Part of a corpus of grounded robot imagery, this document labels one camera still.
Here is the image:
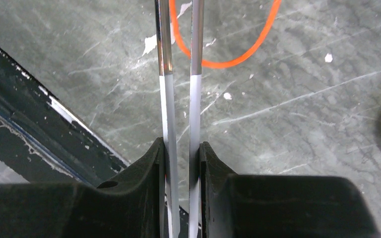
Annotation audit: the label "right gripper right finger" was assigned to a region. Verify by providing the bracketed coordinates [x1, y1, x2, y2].
[199, 142, 381, 238]

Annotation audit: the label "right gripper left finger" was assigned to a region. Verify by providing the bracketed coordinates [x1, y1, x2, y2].
[0, 137, 165, 238]

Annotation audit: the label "paper bag with orange handles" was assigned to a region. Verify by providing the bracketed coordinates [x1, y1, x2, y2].
[169, 0, 282, 69]

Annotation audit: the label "metal serving tongs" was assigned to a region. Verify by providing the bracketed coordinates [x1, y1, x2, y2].
[155, 0, 204, 238]

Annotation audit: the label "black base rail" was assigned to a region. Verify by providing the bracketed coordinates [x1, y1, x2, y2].
[0, 47, 127, 186]

